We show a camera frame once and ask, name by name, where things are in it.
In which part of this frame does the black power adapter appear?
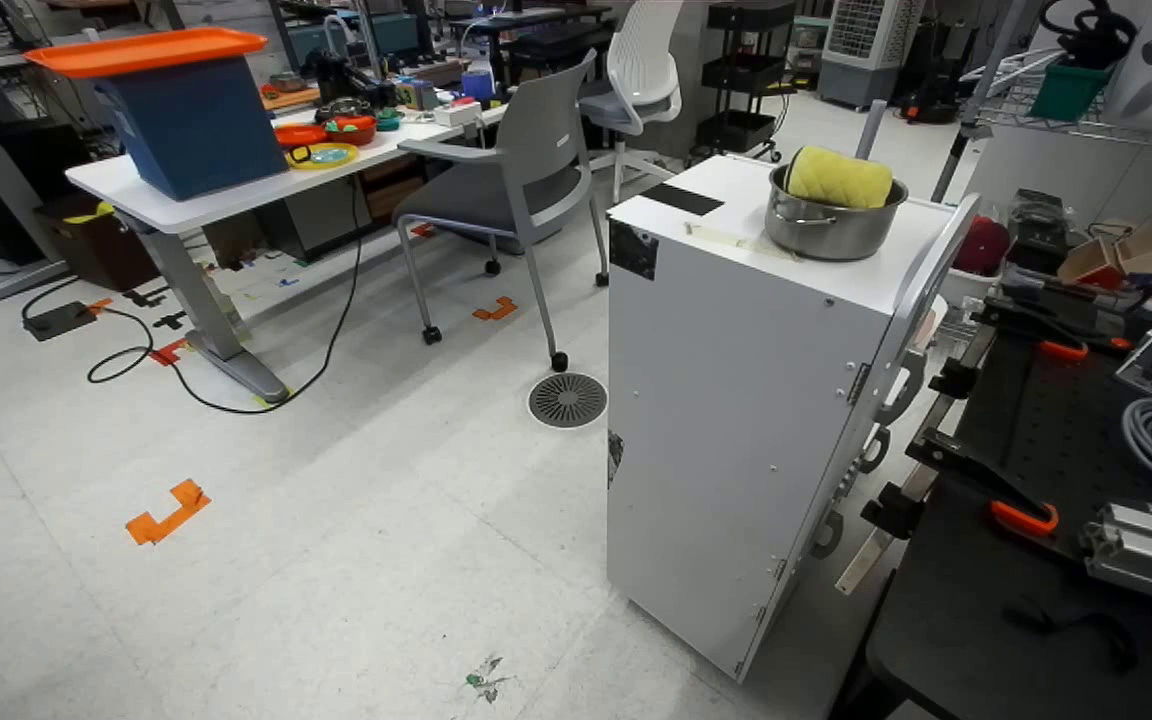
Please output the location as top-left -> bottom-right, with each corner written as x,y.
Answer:
22,298 -> 101,346

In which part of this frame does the dark red bag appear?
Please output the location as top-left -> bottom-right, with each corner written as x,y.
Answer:
952,217 -> 1018,281

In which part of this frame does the white office chair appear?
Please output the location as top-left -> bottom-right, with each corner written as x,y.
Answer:
579,0 -> 688,206

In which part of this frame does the white air cooler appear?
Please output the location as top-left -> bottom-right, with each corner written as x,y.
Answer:
814,0 -> 931,114

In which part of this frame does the black shelf cart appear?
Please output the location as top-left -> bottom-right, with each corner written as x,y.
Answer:
692,0 -> 801,161

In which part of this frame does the white toy fridge cabinet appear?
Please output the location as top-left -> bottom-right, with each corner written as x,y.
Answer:
605,154 -> 983,685

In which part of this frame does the green box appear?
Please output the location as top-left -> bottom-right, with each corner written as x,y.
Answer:
1028,58 -> 1117,129

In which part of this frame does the orange bin lid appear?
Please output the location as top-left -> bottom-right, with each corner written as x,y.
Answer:
25,24 -> 272,83

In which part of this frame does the brown cardboard box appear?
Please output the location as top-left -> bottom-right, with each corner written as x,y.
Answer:
356,158 -> 428,233

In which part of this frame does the silver metal pot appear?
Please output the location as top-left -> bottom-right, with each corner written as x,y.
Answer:
764,161 -> 913,266

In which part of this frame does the white desk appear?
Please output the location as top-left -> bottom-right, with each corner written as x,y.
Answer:
63,103 -> 501,408

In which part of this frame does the black floor cable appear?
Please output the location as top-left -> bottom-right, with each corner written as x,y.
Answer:
84,176 -> 368,419

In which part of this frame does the large orange floor tape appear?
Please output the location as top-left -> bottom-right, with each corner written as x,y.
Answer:
121,477 -> 216,552

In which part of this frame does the black table edge clamp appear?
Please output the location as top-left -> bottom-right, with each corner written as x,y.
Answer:
859,479 -> 930,540
930,358 -> 983,404

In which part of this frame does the black clamp orange grip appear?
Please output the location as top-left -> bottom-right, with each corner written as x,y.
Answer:
981,298 -> 1132,370
903,434 -> 1066,545

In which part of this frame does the orange tray on desk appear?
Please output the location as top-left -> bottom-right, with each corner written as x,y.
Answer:
272,114 -> 385,154

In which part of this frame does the grey plastic wheeled chair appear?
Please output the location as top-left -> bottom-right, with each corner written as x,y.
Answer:
392,49 -> 612,378

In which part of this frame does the black square sticker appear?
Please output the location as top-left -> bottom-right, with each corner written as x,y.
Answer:
608,217 -> 662,284

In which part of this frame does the black tape patch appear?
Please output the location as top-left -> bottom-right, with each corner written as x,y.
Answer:
636,180 -> 730,219

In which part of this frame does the yellow brown-striped plush toy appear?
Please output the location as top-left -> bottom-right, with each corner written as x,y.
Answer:
786,142 -> 900,211

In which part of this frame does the black perforated board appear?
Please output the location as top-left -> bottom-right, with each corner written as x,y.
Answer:
859,315 -> 1152,720

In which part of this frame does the blue storage bin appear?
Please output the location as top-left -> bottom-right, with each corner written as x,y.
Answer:
98,53 -> 291,206

